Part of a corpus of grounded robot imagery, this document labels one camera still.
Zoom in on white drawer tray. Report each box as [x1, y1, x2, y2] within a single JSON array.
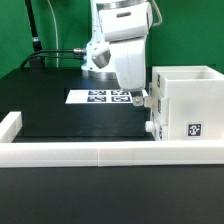
[[145, 112, 167, 141], [144, 87, 170, 119]]

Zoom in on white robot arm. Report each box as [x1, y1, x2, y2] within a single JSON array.
[[81, 0, 163, 106]]

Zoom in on white drawer cabinet box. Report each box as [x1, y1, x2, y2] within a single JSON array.
[[150, 66, 224, 141]]

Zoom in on white thin cable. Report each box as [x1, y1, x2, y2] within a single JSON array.
[[46, 0, 60, 68]]

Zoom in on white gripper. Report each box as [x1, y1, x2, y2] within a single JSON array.
[[92, 2, 153, 107]]

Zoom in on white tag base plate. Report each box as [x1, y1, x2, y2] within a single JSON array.
[[65, 90, 132, 104]]

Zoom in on white front drawer tray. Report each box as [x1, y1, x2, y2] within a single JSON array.
[[145, 112, 167, 141]]

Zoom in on white U-shaped border fence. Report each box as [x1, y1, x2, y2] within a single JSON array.
[[0, 112, 224, 168]]

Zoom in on black cable with connector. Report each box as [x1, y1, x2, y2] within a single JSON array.
[[20, 47, 88, 70]]

